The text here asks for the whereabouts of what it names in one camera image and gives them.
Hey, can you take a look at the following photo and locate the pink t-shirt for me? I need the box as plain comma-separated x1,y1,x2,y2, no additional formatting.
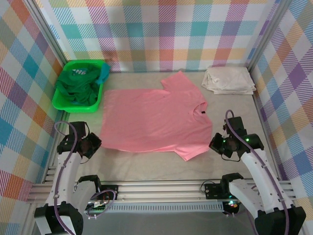
99,70,213,162

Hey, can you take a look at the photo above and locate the green plastic basket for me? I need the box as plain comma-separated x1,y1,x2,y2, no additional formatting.
52,59,109,114

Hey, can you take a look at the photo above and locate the green t-shirt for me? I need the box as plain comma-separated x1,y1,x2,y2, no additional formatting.
55,66,102,106

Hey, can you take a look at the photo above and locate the folded white t-shirt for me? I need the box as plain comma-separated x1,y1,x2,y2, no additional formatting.
201,66,257,95

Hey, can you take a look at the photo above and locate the teal t-shirt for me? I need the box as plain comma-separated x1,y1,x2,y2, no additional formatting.
95,63,111,85

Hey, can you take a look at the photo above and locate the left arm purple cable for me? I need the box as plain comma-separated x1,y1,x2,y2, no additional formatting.
53,120,117,235

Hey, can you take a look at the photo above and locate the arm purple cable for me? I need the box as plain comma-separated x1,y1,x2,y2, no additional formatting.
53,120,117,235
224,110,294,235

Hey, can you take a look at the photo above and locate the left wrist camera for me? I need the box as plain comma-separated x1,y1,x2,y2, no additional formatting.
70,120,89,138

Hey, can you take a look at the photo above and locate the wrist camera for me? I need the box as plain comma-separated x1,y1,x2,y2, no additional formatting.
70,120,89,138
223,116,246,136

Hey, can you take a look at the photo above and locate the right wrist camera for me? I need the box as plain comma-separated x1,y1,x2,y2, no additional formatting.
223,116,246,136

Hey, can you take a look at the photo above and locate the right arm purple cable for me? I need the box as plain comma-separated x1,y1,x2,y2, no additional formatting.
224,110,294,235

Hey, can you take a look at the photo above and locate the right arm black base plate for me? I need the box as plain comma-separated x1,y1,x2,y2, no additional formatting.
203,182,232,200

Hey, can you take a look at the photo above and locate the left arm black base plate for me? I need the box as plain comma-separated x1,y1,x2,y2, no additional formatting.
97,185,119,202

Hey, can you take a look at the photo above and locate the aluminium mounting rail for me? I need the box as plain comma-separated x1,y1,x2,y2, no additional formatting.
26,179,298,204

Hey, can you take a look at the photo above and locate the grey slotted cable duct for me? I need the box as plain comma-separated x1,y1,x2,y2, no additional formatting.
102,203,225,213

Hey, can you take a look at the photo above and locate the aluminium frame post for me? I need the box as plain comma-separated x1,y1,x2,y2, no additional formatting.
246,0,293,70
26,0,68,62

